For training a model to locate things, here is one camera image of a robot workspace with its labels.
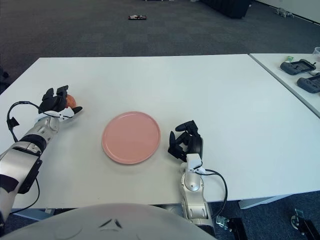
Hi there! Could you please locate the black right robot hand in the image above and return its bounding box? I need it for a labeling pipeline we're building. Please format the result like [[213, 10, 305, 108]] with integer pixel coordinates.
[[167, 120, 204, 162]]

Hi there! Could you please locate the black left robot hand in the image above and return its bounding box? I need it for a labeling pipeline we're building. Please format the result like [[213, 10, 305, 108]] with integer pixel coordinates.
[[38, 85, 84, 118]]

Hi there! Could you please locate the red yellow apple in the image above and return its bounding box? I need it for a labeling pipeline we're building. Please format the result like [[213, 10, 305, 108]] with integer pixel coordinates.
[[65, 94, 77, 109]]

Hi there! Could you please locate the pink round plate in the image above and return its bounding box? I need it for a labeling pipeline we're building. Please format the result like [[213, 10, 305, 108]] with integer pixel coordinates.
[[101, 111, 161, 165]]

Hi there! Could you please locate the white table leg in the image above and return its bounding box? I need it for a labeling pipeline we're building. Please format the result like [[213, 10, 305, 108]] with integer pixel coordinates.
[[9, 207, 56, 222], [238, 196, 283, 210]]

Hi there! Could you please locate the black stand bar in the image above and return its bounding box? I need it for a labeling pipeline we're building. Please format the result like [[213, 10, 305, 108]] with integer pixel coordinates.
[[226, 217, 248, 240], [299, 217, 320, 240]]

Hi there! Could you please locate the grey robot torso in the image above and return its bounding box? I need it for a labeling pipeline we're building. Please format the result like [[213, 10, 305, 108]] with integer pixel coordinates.
[[0, 202, 218, 240]]

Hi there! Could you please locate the grey handheld controller with screen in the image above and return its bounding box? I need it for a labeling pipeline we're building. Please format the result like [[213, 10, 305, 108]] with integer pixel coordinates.
[[279, 59, 316, 76]]

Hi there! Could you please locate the black furniture block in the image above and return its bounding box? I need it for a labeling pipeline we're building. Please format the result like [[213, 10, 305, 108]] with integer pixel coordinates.
[[199, 0, 252, 20]]

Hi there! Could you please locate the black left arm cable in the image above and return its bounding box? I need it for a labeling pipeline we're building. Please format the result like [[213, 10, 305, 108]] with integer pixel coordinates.
[[6, 100, 42, 215]]

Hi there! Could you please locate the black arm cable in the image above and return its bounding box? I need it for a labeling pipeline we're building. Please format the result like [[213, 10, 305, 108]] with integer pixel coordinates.
[[6, 100, 42, 215], [199, 168, 229, 219]]

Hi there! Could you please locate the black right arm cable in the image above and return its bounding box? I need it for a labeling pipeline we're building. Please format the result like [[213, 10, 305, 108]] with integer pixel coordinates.
[[199, 168, 229, 219]]

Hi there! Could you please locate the metal latch bracket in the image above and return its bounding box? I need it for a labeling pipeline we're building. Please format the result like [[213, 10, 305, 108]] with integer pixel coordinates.
[[216, 214, 232, 228]]

